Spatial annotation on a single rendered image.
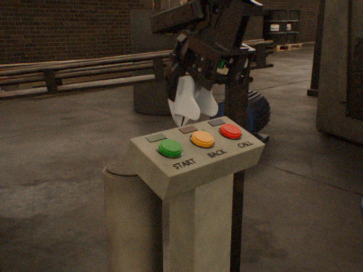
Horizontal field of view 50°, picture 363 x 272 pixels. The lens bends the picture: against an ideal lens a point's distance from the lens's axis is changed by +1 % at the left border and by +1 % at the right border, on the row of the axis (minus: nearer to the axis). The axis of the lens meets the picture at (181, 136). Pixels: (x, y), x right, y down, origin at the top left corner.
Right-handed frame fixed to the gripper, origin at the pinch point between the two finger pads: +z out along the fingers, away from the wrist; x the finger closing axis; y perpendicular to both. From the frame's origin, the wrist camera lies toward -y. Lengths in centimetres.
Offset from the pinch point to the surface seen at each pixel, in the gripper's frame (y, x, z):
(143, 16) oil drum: -217, 162, 61
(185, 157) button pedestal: 2.5, 1.2, 6.6
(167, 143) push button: -0.7, -0.4, 5.5
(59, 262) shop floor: -44, 8, 86
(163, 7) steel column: -340, 289, 93
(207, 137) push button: 0.6, 7.8, 5.5
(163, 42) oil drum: -196, 171, 76
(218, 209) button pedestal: 7.6, 8.5, 17.1
